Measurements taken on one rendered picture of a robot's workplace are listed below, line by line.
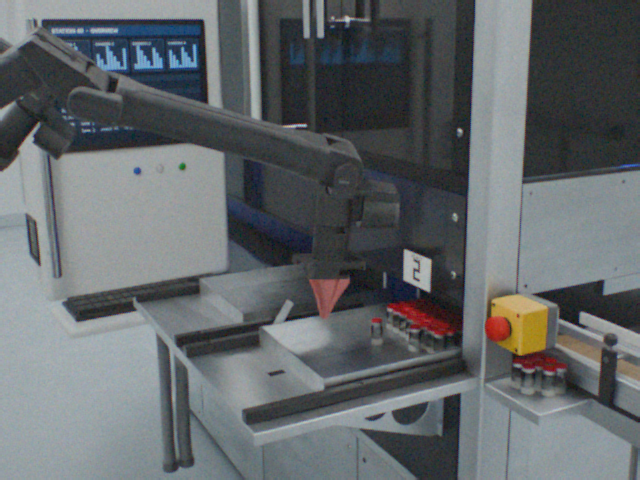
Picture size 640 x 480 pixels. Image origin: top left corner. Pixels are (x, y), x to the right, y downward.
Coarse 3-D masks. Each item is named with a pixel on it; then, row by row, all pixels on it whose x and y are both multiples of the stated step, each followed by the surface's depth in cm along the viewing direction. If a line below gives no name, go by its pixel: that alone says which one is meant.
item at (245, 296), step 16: (240, 272) 178; (256, 272) 179; (272, 272) 181; (288, 272) 183; (304, 272) 185; (208, 288) 169; (224, 288) 177; (240, 288) 177; (256, 288) 177; (272, 288) 177; (288, 288) 177; (304, 288) 177; (352, 288) 176; (384, 288) 166; (224, 304) 160; (240, 304) 167; (256, 304) 166; (272, 304) 166; (304, 304) 157; (336, 304) 161; (368, 304) 164; (240, 320) 153
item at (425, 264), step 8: (408, 256) 144; (416, 256) 141; (408, 264) 144; (416, 264) 142; (424, 264) 139; (408, 272) 144; (416, 272) 142; (424, 272) 140; (408, 280) 145; (416, 280) 142; (424, 280) 140; (424, 288) 140
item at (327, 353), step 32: (320, 320) 150; (352, 320) 153; (384, 320) 156; (288, 352) 133; (320, 352) 141; (352, 352) 141; (384, 352) 140; (416, 352) 140; (448, 352) 133; (320, 384) 123
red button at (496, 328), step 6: (492, 318) 119; (498, 318) 119; (486, 324) 120; (492, 324) 119; (498, 324) 118; (504, 324) 118; (486, 330) 120; (492, 330) 119; (498, 330) 118; (504, 330) 118; (492, 336) 119; (498, 336) 118; (504, 336) 118
